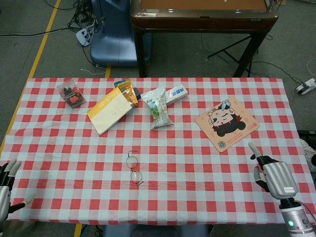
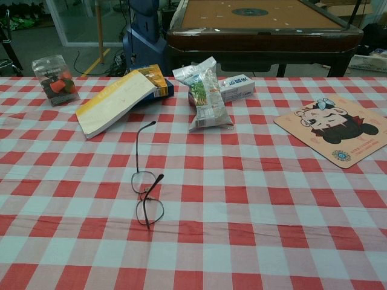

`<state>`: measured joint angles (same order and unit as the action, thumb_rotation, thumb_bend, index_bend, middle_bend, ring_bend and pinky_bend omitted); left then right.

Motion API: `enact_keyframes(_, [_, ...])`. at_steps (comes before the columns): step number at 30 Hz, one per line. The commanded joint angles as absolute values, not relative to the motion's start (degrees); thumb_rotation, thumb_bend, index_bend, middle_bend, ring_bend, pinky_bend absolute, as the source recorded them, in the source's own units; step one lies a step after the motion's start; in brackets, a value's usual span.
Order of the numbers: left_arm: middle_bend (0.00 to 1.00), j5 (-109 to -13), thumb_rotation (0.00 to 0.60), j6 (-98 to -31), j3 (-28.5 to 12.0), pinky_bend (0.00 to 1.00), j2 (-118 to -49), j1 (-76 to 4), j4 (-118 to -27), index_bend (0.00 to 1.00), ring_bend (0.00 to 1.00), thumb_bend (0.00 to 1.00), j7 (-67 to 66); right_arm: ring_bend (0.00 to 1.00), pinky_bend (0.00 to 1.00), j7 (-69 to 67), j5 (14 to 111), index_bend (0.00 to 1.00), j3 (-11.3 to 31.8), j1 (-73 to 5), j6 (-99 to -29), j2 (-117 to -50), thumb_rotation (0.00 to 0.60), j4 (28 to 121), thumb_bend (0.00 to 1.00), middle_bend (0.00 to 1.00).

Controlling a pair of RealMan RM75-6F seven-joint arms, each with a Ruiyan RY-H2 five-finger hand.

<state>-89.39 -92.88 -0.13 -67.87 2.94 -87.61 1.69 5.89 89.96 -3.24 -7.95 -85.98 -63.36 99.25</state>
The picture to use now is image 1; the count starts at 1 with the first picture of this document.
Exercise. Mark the dark brown wooden table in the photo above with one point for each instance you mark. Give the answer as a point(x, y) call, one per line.
point(205, 17)

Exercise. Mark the silver green snack bag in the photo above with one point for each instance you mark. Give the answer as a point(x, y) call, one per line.
point(158, 108)

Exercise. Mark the blue plastic chair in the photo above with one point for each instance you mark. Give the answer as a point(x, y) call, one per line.
point(113, 37)

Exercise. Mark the clear box with red items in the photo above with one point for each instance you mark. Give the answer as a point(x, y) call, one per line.
point(71, 93)

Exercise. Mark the cartoon character mouse pad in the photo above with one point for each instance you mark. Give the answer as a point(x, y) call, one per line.
point(227, 123)

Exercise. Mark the white power strip grey plug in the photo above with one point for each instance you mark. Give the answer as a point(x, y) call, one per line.
point(306, 86)

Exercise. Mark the orange snack packet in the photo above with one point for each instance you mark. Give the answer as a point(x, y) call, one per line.
point(128, 93)

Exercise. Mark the white blue toothpaste box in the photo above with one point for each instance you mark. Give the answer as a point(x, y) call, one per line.
point(176, 93)

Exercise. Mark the red white checkered tablecloth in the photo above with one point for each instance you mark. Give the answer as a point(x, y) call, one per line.
point(172, 160)

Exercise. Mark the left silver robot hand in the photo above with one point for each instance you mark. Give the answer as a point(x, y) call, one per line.
point(5, 182)

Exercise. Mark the yellow white notebook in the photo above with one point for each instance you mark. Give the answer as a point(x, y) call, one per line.
point(108, 111)

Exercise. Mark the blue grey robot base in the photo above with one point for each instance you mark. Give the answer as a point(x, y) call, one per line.
point(155, 231)

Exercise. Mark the white power strip with plugs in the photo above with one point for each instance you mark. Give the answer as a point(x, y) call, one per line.
point(84, 34)

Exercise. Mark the white crumpled cloth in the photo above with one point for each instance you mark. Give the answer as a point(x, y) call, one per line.
point(307, 150)

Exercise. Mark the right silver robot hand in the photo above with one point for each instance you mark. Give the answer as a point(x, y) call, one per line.
point(279, 177)

